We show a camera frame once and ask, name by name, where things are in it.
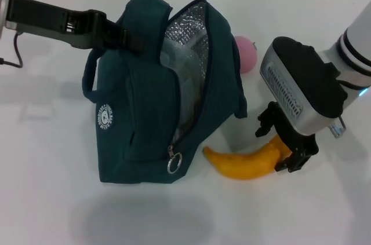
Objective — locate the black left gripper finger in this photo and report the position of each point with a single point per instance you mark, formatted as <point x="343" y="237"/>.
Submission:
<point x="133" y="42"/>

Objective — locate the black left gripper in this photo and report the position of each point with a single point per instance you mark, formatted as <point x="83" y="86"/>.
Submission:
<point x="43" y="19"/>

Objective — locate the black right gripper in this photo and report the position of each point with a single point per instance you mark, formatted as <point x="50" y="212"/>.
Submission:
<point x="301" y="143"/>

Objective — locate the yellow banana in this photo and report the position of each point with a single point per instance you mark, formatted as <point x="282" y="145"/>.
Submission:
<point x="243" y="165"/>

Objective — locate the dark teal insulated lunch bag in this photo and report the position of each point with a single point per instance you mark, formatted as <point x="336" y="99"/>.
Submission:
<point x="139" y="106"/>

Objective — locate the pink peach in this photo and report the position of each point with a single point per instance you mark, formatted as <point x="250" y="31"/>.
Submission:
<point x="247" y="54"/>

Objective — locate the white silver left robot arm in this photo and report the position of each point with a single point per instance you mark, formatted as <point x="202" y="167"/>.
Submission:
<point x="3" y="4"/>

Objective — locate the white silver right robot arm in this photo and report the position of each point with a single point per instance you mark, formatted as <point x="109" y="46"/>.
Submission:
<point x="356" y="42"/>

